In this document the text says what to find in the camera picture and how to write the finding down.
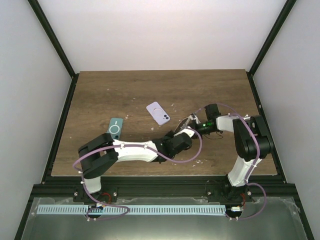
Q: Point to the green cased phone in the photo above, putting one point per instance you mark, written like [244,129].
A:
[115,127]

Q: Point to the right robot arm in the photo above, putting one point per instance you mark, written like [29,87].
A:
[252,143]

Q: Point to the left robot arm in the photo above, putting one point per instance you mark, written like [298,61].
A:
[103,152]

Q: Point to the black frame post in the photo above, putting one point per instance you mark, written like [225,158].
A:
[43,20]
[279,22]

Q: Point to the lilac cased phone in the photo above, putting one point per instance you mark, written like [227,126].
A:
[158,114]

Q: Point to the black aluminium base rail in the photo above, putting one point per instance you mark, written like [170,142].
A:
[162,186]

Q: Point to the metal front plate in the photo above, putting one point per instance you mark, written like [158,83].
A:
[273,218]

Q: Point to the black screen phone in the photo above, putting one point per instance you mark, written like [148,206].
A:
[185,122]

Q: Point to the light blue slotted strip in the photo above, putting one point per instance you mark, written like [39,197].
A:
[205,210]

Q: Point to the right black frame post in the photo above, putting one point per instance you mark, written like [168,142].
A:
[279,22]

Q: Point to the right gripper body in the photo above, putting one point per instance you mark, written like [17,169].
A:
[204,129]

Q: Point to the left black frame post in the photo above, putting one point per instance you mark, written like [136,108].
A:
[43,20]

